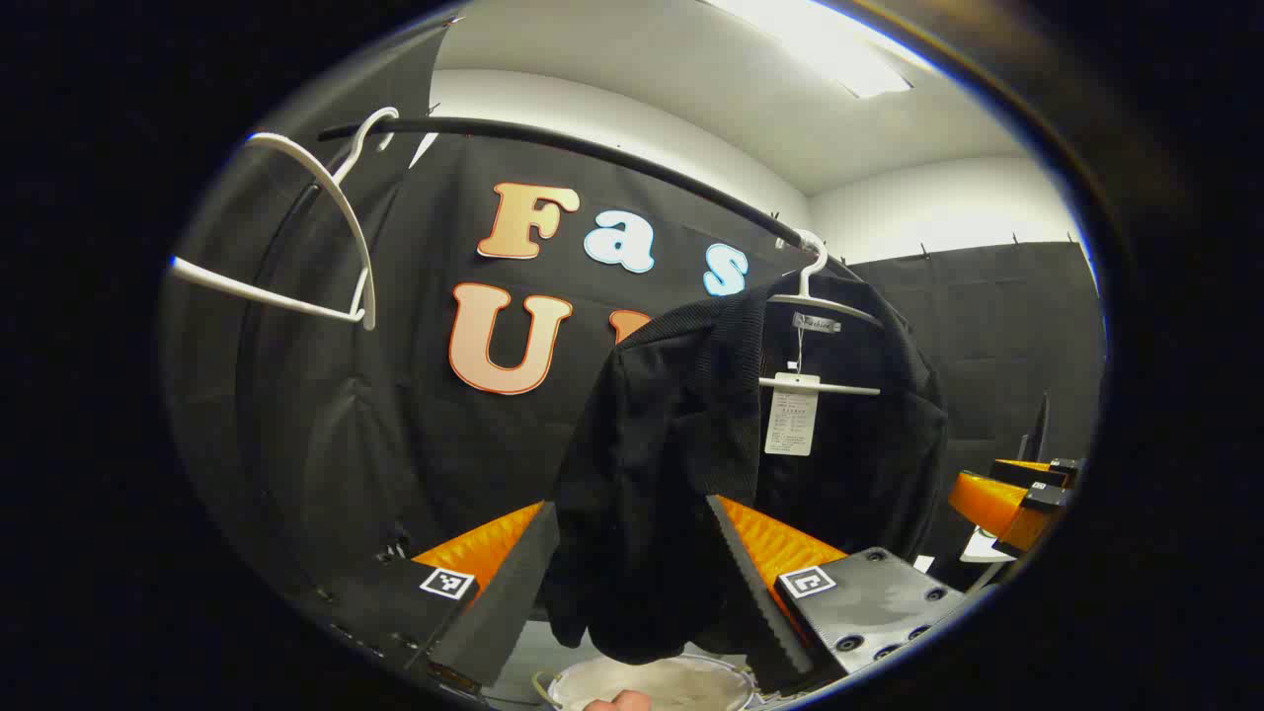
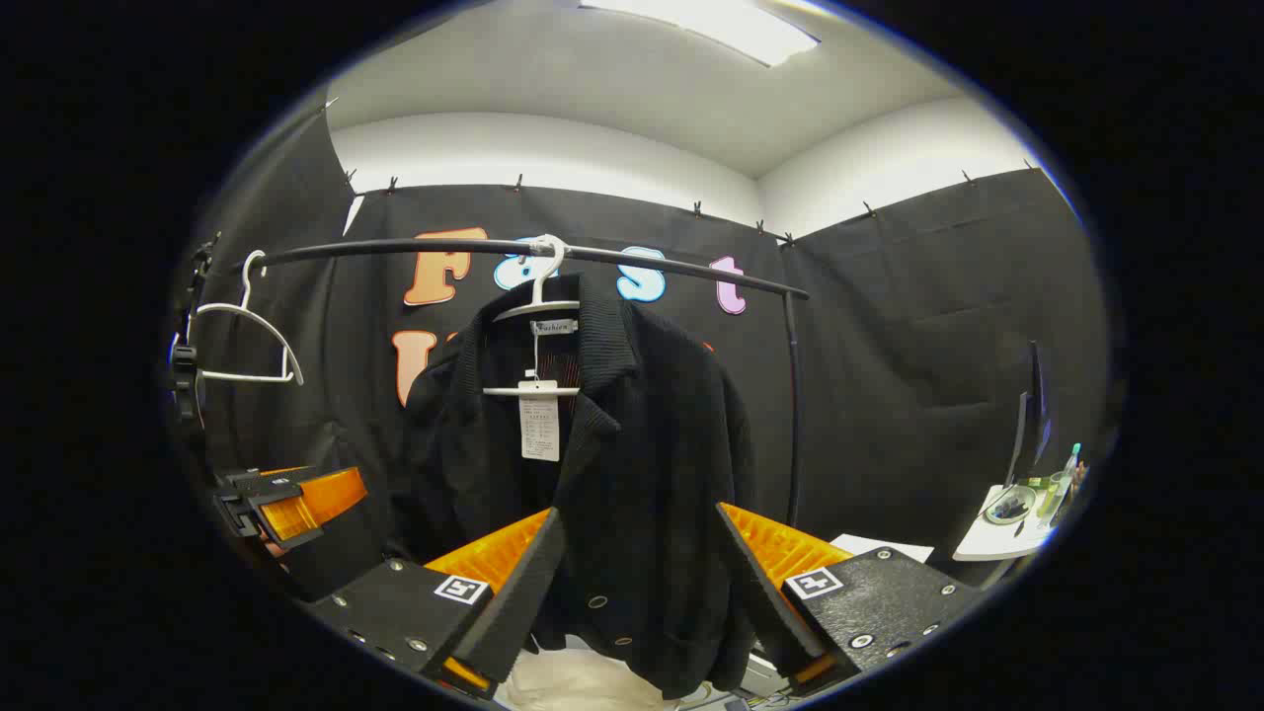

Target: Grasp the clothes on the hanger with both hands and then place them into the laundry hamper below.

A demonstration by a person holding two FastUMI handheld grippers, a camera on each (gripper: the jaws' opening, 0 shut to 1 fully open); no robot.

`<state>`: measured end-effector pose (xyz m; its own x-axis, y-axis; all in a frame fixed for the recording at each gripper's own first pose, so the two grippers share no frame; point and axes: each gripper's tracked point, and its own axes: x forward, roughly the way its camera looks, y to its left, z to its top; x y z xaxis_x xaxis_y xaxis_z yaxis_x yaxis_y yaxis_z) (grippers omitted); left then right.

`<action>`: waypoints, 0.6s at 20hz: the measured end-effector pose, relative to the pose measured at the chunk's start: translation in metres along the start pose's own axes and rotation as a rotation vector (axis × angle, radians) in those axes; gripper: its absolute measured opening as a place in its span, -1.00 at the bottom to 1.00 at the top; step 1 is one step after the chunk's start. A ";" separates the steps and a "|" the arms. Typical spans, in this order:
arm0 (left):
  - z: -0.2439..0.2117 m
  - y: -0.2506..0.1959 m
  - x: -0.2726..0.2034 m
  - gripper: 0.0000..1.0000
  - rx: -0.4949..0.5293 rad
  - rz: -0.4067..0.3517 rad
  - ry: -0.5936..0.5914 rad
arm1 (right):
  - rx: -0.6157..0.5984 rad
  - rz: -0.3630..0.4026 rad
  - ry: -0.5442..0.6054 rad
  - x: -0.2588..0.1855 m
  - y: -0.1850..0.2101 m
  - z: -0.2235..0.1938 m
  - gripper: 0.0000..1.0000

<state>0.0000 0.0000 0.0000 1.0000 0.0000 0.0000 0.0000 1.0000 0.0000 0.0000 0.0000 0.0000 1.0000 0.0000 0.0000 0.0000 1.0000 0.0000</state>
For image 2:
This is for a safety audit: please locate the black monitor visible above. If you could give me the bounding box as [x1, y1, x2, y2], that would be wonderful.
[1005, 341, 1053, 490]

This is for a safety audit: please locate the black backdrop cloth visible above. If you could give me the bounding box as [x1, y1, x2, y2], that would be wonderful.
[193, 99, 1112, 593]

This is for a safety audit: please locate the black clothes rack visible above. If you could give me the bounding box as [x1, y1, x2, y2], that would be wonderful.
[168, 235, 811, 529]

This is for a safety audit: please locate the white paper hang tag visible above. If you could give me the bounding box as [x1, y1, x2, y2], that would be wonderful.
[518, 380, 562, 462]

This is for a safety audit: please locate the white hanger with crossbar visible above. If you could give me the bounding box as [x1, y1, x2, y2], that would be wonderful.
[193, 250, 305, 386]
[482, 234, 584, 398]

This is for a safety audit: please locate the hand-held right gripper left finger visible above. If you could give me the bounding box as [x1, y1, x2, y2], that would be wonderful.
[301, 507, 567, 701]

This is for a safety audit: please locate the white side table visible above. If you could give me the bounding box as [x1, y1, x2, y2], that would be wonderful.
[953, 484, 1063, 562]

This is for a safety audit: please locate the green plastic bottle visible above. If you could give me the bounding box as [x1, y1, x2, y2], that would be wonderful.
[1042, 442, 1084, 519]

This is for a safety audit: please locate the black knit jacket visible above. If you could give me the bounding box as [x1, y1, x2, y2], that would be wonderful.
[390, 275, 761, 700]

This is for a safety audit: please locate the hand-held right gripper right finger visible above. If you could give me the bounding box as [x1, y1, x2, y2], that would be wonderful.
[715, 502, 988, 698]

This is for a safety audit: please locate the ceiling light panel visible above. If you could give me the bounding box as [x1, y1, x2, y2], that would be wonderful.
[578, 0, 821, 68]

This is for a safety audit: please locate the glass bowl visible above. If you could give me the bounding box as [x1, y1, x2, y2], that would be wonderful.
[985, 484, 1038, 524]

